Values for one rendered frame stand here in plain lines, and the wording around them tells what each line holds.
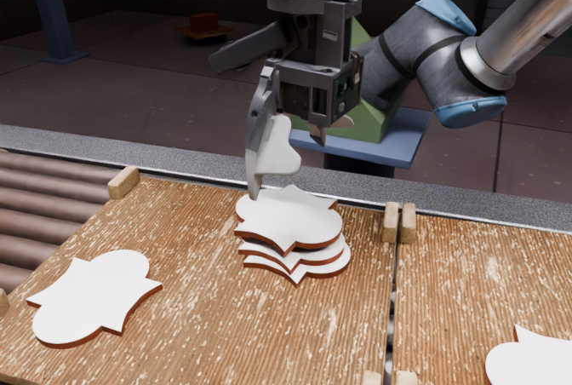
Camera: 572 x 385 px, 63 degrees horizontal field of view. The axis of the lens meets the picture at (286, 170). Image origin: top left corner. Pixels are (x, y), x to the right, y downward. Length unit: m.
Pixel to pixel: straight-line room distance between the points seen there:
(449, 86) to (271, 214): 0.44
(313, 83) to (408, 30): 0.53
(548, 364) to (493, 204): 0.31
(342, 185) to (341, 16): 0.38
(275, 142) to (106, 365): 0.26
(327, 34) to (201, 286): 0.30
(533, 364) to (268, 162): 0.31
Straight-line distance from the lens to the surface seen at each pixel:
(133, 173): 0.74
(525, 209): 0.78
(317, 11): 0.44
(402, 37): 0.95
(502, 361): 0.50
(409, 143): 1.02
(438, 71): 0.90
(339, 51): 0.44
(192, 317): 0.52
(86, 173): 0.85
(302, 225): 0.56
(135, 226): 0.66
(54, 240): 0.73
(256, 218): 0.58
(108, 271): 0.58
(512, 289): 0.60
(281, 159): 0.46
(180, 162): 0.84
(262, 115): 0.46
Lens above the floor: 1.31
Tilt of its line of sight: 30 degrees down
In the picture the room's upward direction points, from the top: straight up
